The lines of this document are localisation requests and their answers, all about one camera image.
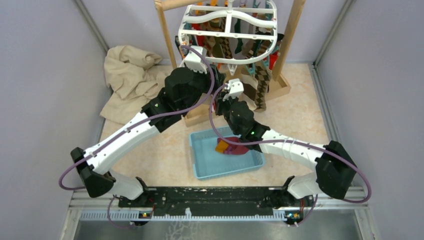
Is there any white plastic sock hanger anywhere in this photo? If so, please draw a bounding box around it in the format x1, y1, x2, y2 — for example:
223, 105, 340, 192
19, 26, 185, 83
177, 0, 278, 65

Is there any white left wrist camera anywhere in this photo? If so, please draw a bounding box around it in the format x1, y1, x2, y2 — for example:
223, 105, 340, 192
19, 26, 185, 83
184, 45, 208, 74

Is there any teal hanger clip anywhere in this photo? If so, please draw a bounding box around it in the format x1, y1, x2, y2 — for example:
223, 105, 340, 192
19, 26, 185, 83
245, 63, 256, 76

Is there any brown green argyle sock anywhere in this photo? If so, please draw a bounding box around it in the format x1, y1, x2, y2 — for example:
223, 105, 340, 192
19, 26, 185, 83
254, 65, 270, 112

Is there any white green patch sock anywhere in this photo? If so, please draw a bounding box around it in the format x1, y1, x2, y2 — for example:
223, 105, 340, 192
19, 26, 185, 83
234, 18, 244, 54

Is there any red sock at right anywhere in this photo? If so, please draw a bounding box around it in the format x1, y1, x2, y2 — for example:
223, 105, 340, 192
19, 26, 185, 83
268, 52, 279, 70

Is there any cream brown patch sock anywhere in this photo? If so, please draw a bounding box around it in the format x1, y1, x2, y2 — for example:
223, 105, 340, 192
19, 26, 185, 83
241, 74, 258, 112

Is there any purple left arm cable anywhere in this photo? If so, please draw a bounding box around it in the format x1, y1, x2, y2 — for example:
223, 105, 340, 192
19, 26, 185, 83
58, 44, 216, 230

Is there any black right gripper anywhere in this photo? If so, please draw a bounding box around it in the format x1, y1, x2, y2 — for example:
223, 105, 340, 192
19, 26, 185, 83
213, 91, 240, 136

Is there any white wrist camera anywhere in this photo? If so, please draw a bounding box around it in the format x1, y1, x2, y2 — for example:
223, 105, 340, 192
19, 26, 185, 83
184, 45, 208, 74
223, 78, 244, 101

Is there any beige crumpled cloth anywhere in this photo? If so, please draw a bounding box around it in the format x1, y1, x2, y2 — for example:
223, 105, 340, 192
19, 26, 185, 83
100, 45, 174, 125

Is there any white hanger clip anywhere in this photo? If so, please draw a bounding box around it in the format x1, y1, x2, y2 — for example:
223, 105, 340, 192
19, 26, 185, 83
227, 63, 238, 76

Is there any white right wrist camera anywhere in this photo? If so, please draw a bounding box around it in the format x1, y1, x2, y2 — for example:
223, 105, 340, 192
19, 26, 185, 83
223, 78, 244, 101

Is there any wooden hanger stand frame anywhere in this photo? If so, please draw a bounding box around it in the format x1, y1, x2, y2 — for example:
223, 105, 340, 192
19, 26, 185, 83
154, 0, 305, 127

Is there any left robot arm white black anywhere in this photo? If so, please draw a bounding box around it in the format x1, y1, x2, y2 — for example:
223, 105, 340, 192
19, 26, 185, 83
70, 64, 226, 207

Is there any maroon purple yellow sock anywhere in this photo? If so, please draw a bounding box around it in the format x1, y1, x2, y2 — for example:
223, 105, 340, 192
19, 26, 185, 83
215, 138, 249, 155

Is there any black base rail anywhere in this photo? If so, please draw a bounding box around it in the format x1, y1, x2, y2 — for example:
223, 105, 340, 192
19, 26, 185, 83
71, 186, 316, 228

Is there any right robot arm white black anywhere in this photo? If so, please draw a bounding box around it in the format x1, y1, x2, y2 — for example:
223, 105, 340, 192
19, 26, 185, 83
213, 98, 356, 206

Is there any light blue plastic basket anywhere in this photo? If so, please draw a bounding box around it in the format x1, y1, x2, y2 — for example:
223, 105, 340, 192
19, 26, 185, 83
188, 129, 266, 181

